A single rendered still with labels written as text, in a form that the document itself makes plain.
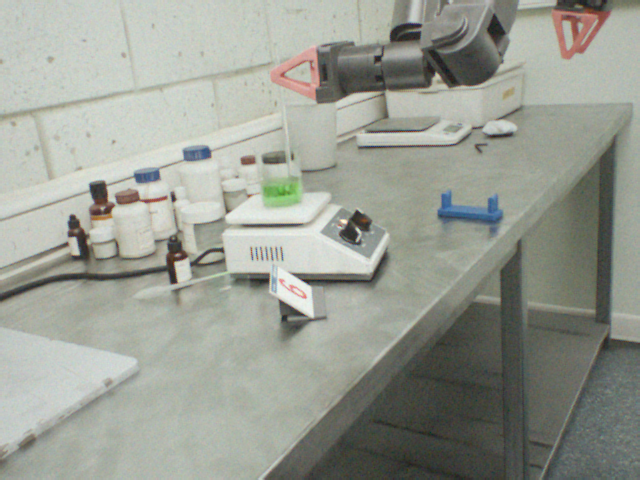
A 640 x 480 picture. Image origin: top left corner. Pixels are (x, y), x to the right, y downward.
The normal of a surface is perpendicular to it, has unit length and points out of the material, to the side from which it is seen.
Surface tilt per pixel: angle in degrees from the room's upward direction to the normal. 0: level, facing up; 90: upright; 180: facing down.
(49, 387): 0
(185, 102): 90
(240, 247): 90
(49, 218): 90
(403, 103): 93
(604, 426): 0
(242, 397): 0
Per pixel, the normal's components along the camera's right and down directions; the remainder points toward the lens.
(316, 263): -0.27, 0.33
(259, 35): 0.86, 0.07
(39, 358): -0.10, -0.95
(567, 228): -0.51, 0.32
